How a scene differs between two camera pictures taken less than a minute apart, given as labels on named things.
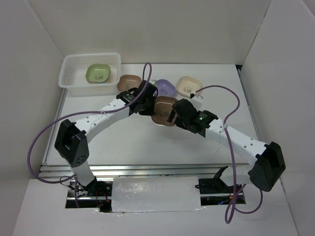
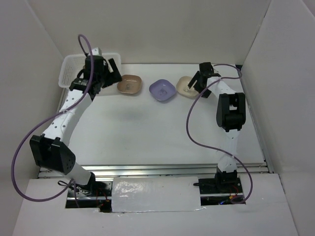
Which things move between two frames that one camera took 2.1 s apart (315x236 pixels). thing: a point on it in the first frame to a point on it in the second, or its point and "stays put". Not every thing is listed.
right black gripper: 179,123 to 197,77
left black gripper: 150,111 to 115,76
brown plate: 128,81 stays put
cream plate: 187,85 stays put
